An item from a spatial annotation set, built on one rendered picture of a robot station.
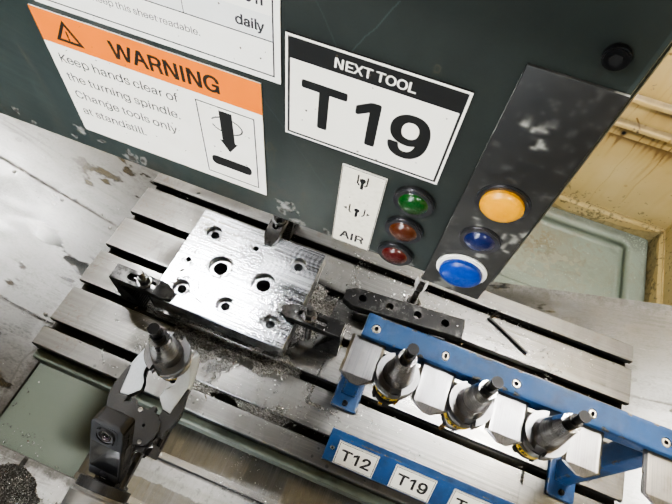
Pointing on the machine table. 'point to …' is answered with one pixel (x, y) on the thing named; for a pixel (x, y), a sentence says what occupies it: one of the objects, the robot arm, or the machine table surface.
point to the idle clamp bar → (403, 314)
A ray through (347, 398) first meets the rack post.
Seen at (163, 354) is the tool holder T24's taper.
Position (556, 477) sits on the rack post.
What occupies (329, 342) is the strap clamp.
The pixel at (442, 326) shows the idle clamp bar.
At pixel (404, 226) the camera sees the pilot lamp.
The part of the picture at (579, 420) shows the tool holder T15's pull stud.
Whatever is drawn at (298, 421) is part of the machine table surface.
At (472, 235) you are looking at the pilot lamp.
